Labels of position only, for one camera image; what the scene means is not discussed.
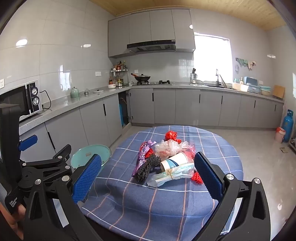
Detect white paper cup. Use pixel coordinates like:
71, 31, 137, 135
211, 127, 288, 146
160, 152, 195, 173

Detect metal spice rack with bottles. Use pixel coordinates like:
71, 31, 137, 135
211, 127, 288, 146
109, 61, 129, 87

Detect purple snack wrapper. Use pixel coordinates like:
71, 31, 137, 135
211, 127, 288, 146
132, 141, 158, 178

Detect black wok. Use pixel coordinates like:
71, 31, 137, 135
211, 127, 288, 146
131, 73, 151, 82

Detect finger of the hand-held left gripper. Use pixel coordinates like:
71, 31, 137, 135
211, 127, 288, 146
21, 144, 73, 184
19, 135, 38, 151

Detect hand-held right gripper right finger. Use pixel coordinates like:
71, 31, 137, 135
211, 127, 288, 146
194, 152, 272, 241

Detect red knotted ornament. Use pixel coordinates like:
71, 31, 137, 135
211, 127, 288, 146
192, 171, 204, 185

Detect hanging kitchen cloths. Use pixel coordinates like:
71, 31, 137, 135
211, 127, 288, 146
235, 57, 257, 70

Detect grey lower cabinets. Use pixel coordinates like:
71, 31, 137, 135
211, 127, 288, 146
18, 88, 284, 160

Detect black range hood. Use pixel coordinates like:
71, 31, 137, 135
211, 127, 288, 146
127, 39, 176, 53

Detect black power cord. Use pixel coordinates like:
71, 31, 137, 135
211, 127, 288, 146
39, 90, 52, 109

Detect small red white bin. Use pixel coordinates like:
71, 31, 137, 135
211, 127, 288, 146
275, 127, 286, 143

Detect blue gas cylinder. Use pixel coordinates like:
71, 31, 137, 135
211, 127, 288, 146
282, 109, 294, 143

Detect blue plaid tablecloth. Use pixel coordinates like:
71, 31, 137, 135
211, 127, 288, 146
81, 125, 243, 241

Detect white plastic basin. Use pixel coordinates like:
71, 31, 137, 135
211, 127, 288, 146
232, 82, 249, 91

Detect light blue storage box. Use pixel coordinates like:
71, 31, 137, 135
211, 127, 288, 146
243, 77, 260, 93

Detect grey cabinets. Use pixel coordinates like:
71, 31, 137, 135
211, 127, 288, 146
18, 88, 284, 160
108, 9, 196, 58

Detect black gas stove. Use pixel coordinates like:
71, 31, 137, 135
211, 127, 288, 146
132, 80, 173, 86

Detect mint green waste bin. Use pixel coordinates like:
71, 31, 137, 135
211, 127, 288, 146
70, 145, 112, 173

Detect red foil wrapper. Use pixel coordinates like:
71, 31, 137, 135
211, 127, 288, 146
165, 130, 182, 144

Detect grey upper cabinets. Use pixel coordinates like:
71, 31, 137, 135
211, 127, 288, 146
108, 9, 196, 58

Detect light blue face mask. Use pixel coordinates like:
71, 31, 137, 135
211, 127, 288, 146
148, 162, 196, 188

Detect clear plastic bag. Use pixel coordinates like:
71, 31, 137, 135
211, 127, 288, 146
154, 139, 196, 160

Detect person's left hand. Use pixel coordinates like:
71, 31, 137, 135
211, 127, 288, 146
10, 204, 26, 240

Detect dark spiky bundle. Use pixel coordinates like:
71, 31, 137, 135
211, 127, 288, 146
135, 155, 161, 182

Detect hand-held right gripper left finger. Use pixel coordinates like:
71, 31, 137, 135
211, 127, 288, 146
23, 154, 102, 241

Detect wooden cutting board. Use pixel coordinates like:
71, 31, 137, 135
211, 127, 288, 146
272, 85, 285, 99

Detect bright window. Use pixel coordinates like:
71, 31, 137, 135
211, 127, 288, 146
194, 35, 233, 84

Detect silver black microwave oven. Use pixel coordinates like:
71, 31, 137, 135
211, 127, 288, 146
0, 80, 43, 122

